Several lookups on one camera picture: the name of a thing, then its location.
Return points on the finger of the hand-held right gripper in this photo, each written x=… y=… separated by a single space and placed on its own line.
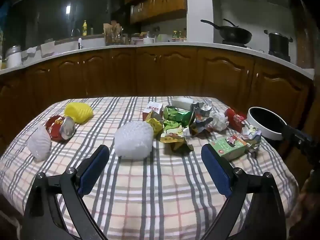
x=297 y=136

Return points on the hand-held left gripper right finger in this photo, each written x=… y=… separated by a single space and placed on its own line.
x=215 y=170

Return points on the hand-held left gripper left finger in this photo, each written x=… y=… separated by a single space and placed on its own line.
x=94 y=166

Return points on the white round bin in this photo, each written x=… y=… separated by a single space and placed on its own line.
x=266 y=123

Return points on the silver wrapper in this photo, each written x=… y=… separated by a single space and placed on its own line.
x=201 y=117

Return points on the green printed carton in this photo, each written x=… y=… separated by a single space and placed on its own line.
x=228 y=147

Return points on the crumpled printed paper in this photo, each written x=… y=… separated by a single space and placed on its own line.
x=252 y=133

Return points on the large white foam net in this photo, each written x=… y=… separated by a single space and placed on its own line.
x=133 y=140

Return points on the white crumpled paper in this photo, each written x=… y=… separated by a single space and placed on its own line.
x=219 y=121

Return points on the crushed red can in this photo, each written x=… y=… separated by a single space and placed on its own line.
x=58 y=127

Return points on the yellow-green printed wrapper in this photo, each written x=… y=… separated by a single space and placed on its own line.
x=173 y=136

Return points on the red snack wrapper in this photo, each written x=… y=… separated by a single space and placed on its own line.
x=235 y=120

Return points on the yellow foam fruit net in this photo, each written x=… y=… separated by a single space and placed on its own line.
x=78 y=112

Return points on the small white foam net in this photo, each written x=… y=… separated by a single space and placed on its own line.
x=39 y=142

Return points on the plaid tablecloth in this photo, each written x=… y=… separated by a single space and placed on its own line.
x=155 y=187

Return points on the green snack wrapper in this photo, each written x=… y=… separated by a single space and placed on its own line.
x=178 y=116

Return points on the yellow crumpled wrapper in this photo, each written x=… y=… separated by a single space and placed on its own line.
x=154 y=123

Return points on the white rectangular box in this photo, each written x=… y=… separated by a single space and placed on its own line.
x=181 y=102

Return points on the red and white cigarette box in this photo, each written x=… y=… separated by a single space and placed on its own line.
x=152 y=108

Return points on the dark cooking pot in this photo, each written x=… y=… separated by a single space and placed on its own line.
x=278 y=42

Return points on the wooden lower cabinets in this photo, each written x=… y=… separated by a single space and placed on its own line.
x=175 y=72

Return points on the wooden cabinets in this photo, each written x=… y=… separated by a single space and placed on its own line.
x=175 y=72
x=160 y=2

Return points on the black wok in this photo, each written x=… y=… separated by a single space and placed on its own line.
x=236 y=33

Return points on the white countertop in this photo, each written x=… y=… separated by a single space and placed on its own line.
x=175 y=45

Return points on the white canister with metal lid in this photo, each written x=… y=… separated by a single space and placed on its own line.
x=13 y=57

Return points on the metal faucet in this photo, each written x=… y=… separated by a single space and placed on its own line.
x=75 y=31

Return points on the white enamel pot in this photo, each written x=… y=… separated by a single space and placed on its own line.
x=148 y=40

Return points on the yellow bottle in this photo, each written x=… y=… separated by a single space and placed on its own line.
x=85 y=28

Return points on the dark window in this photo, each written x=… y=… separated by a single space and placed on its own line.
x=50 y=17

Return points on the wooden upper cabinets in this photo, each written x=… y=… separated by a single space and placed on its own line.
x=160 y=2

